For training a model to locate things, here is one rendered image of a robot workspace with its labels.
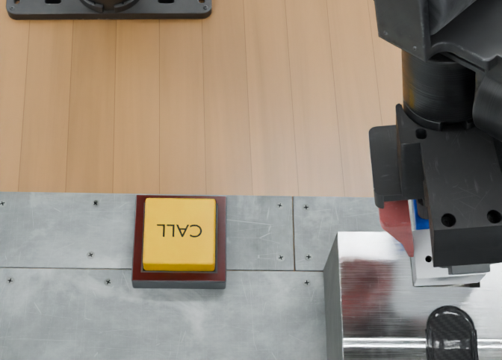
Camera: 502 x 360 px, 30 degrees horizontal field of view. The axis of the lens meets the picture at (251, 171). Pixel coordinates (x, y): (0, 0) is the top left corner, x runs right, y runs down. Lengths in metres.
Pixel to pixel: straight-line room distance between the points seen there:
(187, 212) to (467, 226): 0.33
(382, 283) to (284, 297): 0.11
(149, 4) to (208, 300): 0.30
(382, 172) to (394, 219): 0.03
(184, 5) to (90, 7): 0.09
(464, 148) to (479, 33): 0.08
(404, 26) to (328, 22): 0.43
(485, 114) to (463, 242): 0.07
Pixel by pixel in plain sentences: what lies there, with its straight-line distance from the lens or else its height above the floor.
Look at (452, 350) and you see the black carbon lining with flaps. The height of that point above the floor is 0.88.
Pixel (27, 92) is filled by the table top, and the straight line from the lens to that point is 0.91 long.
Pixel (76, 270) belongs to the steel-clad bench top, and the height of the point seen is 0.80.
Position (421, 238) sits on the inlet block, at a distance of 0.69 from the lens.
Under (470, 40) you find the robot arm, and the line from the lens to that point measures 0.53.
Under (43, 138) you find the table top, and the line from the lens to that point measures 0.88.
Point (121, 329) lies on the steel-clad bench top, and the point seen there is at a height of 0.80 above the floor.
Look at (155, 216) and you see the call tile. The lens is 0.80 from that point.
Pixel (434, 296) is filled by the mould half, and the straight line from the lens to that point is 0.74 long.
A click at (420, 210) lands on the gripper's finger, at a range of 0.63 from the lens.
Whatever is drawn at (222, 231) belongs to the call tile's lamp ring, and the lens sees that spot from 0.81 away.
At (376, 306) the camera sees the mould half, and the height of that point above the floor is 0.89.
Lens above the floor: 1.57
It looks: 64 degrees down
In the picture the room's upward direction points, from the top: 7 degrees clockwise
